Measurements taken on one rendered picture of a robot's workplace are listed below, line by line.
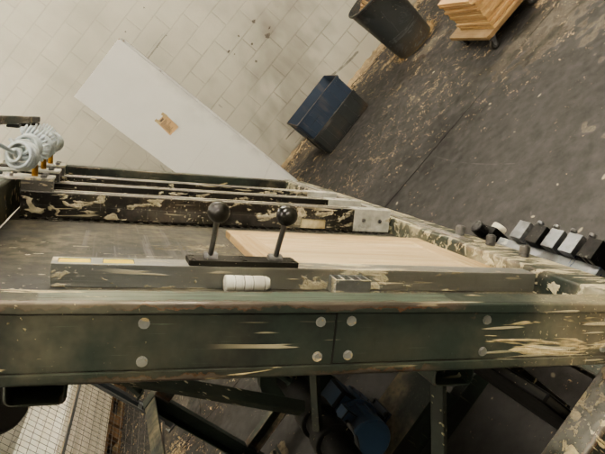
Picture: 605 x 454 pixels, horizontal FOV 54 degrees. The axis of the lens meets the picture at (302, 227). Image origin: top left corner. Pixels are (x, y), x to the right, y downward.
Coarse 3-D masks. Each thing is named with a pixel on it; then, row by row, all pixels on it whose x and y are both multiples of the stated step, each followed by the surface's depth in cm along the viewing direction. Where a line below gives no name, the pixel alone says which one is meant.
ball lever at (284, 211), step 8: (280, 208) 103; (288, 208) 102; (280, 216) 102; (288, 216) 102; (296, 216) 103; (288, 224) 103; (280, 232) 106; (280, 240) 106; (280, 248) 108; (272, 256) 109; (280, 256) 109
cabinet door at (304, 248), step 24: (240, 240) 143; (264, 240) 148; (288, 240) 152; (312, 240) 155; (336, 240) 159; (360, 240) 162; (384, 240) 164; (408, 240) 169; (384, 264) 132; (408, 264) 135; (432, 264) 138; (456, 264) 141; (480, 264) 142
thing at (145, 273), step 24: (72, 264) 97; (96, 264) 98; (120, 264) 99; (144, 264) 101; (168, 264) 102; (312, 264) 114; (336, 264) 116; (360, 264) 118; (288, 288) 109; (312, 288) 110; (384, 288) 115; (408, 288) 117; (432, 288) 119; (456, 288) 120; (480, 288) 122; (504, 288) 124; (528, 288) 126
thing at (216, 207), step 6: (210, 204) 99; (216, 204) 98; (222, 204) 99; (210, 210) 98; (216, 210) 98; (222, 210) 98; (228, 210) 99; (210, 216) 99; (216, 216) 98; (222, 216) 98; (228, 216) 99; (216, 222) 100; (216, 228) 101; (216, 234) 102; (210, 246) 104; (204, 252) 105; (210, 252) 105; (216, 252) 106; (204, 258) 105; (210, 258) 105; (216, 258) 105
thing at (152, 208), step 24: (48, 144) 158; (24, 192) 156; (48, 192) 158; (72, 192) 160; (96, 192) 165; (48, 216) 159; (72, 216) 160; (96, 216) 162; (120, 216) 164; (144, 216) 166; (168, 216) 168; (192, 216) 170; (240, 216) 175; (264, 216) 177; (312, 216) 182; (336, 216) 184; (360, 216) 187; (384, 216) 189
